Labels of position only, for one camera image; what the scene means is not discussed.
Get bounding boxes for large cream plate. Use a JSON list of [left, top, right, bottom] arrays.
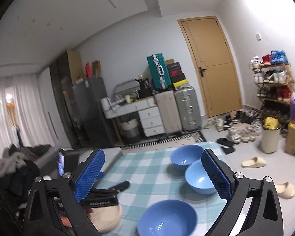
[[86, 204, 123, 233]]

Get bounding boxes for blue bowl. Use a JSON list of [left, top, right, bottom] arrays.
[[137, 199, 197, 235], [185, 159, 216, 195], [170, 144, 204, 172]]

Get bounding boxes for beige slipper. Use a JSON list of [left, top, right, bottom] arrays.
[[275, 182, 295, 199], [241, 157, 267, 168]]

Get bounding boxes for teal plaid tablecloth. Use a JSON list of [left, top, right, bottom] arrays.
[[97, 148, 226, 235]]

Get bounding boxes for dark grey refrigerator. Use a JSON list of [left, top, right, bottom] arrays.
[[73, 77, 116, 148]]

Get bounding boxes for white trash bin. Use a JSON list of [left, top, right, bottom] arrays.
[[261, 117, 281, 153]]

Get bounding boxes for silver suitcase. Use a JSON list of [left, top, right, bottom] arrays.
[[174, 87, 201, 131]]

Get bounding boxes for white drawer dresser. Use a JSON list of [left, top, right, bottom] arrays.
[[100, 96, 166, 137]]

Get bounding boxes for beige suitcase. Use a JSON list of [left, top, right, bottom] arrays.
[[154, 91, 175, 134]]

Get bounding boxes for oval mirror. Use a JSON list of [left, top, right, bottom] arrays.
[[112, 79, 141, 101]]

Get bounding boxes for stacked shoe boxes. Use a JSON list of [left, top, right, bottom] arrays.
[[165, 59, 189, 89]]

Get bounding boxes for wooden door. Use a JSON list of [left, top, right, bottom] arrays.
[[178, 16, 242, 117]]

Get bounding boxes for dark tall cabinet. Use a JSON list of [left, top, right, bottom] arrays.
[[49, 50, 84, 149]]

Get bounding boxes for teal suitcase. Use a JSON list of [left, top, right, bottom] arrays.
[[147, 53, 172, 90]]

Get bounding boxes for wooden shoe rack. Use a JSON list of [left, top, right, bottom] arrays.
[[249, 60, 295, 126]]

